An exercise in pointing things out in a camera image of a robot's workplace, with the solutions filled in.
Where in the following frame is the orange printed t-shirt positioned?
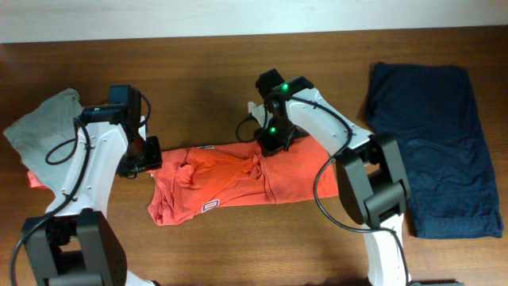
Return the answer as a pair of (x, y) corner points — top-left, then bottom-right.
(148, 137), (339, 226)

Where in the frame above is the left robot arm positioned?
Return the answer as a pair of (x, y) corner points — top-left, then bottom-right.
(16, 102), (162, 285)

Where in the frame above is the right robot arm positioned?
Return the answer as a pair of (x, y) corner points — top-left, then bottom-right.
(255, 69), (411, 285)

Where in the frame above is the orange folded shirt under grey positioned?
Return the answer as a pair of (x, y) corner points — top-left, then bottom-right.
(27, 171), (49, 190)

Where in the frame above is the navy blue folded shirt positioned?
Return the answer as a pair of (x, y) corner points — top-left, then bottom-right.
(365, 63), (504, 239)

